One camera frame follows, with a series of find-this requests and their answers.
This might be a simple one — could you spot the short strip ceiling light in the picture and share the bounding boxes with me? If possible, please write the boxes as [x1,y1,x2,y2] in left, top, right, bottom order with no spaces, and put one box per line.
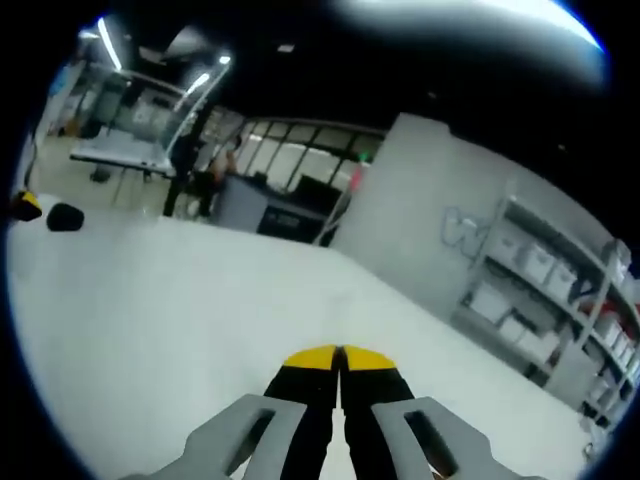
[185,71,212,97]

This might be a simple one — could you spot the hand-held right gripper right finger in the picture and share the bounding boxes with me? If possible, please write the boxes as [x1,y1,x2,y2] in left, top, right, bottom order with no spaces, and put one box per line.
[339,344,502,480]

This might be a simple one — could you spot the grey metal shelf unit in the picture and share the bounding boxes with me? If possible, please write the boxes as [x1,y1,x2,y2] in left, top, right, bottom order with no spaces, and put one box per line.
[449,193,640,432]

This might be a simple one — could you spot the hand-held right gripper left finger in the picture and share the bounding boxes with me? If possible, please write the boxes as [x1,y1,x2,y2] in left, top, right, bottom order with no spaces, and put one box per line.
[119,343,343,480]

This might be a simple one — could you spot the white background work table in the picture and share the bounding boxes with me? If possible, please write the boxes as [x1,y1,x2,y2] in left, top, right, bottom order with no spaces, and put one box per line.
[68,137,177,177]

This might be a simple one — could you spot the black computer monitor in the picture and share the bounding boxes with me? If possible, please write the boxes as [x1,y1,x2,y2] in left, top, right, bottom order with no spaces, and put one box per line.
[294,174,342,202]

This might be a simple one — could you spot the large bright ceiling light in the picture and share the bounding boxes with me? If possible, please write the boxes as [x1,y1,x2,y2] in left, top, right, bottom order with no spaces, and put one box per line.
[333,0,610,87]

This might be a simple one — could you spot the group of white storage bins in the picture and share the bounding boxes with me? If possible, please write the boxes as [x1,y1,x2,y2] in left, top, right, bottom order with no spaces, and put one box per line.
[469,234,640,401]

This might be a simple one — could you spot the long strip ceiling light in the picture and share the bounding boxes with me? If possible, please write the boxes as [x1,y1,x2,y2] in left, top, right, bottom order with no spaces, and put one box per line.
[96,16,122,70]

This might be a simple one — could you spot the grey counter desk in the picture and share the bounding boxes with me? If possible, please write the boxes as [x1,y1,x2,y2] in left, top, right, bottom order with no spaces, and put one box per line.
[216,174,327,237]

